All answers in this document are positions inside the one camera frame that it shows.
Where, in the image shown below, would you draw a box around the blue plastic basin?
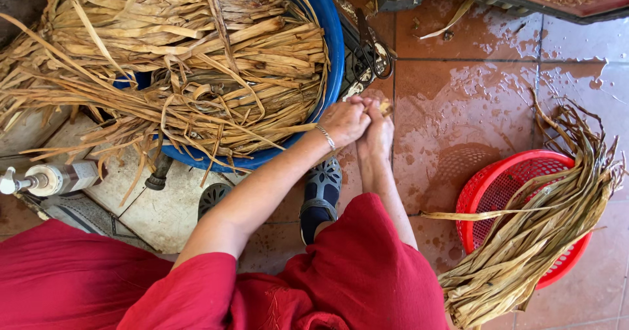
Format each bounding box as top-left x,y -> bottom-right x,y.
112,0 -> 346,173

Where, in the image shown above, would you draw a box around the loose pale leaf strip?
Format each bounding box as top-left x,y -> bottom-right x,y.
419,0 -> 476,41

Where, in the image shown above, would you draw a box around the bundle of wet dried leaves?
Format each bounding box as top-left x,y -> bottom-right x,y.
420,88 -> 627,330

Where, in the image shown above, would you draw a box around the grey cutout sandal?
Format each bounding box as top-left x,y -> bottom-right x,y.
299,156 -> 343,246
198,182 -> 234,222

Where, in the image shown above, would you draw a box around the person's right hand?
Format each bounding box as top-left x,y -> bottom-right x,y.
356,100 -> 395,163

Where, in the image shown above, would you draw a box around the silver bracelet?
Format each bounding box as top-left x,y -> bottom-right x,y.
314,124 -> 336,152

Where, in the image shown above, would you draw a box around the black pipe end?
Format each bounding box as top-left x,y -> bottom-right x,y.
144,153 -> 174,191

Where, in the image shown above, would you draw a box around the black metal scissors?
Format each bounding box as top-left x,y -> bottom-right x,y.
351,8 -> 395,86

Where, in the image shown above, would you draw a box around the dried tan leaf strip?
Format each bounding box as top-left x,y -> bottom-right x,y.
364,99 -> 394,117

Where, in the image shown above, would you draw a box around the person's red garment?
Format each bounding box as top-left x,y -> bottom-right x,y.
0,192 -> 449,330

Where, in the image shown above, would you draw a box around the pile of dried tan leaves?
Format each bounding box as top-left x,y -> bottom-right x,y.
0,0 -> 331,207

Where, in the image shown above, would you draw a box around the red plastic mesh basket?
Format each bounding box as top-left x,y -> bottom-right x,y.
455,149 -> 593,290

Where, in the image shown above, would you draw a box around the person's left hand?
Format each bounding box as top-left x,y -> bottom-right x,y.
318,94 -> 372,150

